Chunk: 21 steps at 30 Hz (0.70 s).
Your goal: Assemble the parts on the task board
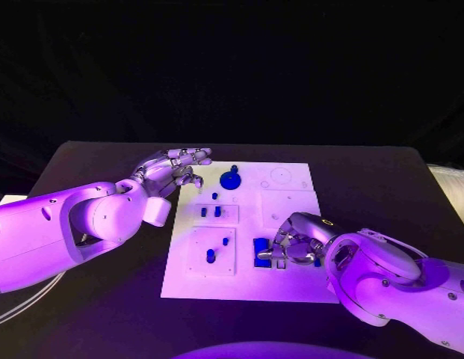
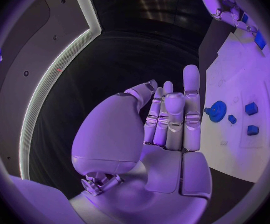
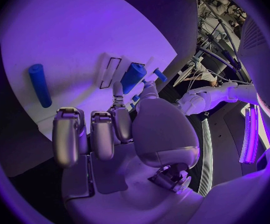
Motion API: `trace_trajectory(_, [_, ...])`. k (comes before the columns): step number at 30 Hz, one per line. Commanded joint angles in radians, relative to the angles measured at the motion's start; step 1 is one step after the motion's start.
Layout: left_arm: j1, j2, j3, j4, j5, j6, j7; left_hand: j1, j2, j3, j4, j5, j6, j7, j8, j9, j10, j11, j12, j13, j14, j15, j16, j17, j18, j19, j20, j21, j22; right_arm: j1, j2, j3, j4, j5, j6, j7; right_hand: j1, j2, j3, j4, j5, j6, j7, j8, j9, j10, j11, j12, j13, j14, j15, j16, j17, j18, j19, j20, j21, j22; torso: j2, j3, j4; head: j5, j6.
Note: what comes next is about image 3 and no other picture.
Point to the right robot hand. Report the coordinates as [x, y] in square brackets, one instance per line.
[158, 127]

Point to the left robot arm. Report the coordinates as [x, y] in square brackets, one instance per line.
[216, 95]

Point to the white task board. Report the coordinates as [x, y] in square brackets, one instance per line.
[74, 41]

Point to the small blue peg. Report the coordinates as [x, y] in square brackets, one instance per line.
[132, 105]
[135, 97]
[144, 81]

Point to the fat blue cylinder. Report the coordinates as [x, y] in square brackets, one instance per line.
[132, 77]

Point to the glowing light bar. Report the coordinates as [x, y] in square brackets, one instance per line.
[249, 138]

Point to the long blue cylinder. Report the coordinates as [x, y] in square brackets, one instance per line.
[40, 85]

